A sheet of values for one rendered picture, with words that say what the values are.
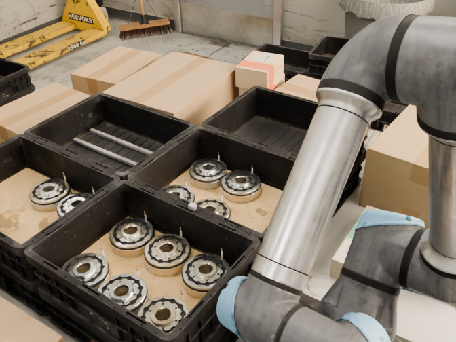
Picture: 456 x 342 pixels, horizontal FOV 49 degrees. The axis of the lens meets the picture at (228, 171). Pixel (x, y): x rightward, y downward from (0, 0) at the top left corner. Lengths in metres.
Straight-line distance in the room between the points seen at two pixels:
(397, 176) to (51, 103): 1.14
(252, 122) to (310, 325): 1.08
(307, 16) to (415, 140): 2.80
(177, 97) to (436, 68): 1.12
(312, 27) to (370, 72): 3.50
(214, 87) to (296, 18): 2.55
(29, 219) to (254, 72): 0.88
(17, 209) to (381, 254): 0.90
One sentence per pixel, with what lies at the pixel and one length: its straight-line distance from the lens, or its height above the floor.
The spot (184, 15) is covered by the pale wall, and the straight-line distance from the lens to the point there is 4.75.
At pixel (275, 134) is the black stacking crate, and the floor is 0.83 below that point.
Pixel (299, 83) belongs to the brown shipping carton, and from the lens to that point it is 1.82.
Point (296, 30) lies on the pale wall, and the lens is 4.25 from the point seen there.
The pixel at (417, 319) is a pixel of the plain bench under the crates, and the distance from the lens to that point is 1.26.
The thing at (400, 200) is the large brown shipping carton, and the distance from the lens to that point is 1.45.
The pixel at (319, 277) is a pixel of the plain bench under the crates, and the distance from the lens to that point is 1.30.
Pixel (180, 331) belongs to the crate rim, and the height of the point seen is 0.93.
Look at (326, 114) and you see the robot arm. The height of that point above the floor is 1.32.
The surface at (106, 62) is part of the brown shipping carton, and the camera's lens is 2.07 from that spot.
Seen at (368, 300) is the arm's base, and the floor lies 0.92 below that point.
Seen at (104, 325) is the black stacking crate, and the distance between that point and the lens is 1.05.
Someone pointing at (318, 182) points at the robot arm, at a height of 1.25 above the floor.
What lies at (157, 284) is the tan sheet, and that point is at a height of 0.83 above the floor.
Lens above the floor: 1.65
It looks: 36 degrees down
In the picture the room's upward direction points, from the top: 2 degrees counter-clockwise
